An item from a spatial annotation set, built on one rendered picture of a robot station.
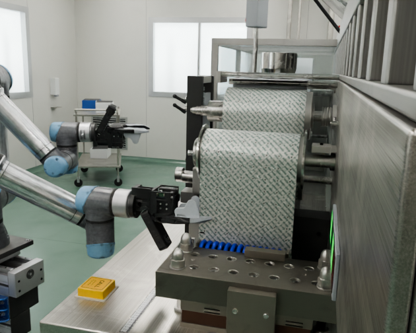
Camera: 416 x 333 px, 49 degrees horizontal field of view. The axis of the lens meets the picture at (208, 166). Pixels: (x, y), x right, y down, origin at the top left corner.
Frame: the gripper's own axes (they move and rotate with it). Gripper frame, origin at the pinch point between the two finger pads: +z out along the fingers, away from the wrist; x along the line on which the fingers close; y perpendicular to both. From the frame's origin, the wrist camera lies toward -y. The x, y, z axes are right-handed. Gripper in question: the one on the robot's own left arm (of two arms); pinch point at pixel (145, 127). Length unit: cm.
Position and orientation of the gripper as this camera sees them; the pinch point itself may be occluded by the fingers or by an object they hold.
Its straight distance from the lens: 173.9
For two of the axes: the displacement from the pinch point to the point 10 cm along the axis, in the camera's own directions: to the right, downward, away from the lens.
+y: -0.3, 9.4, 3.4
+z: 10.0, 0.2, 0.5
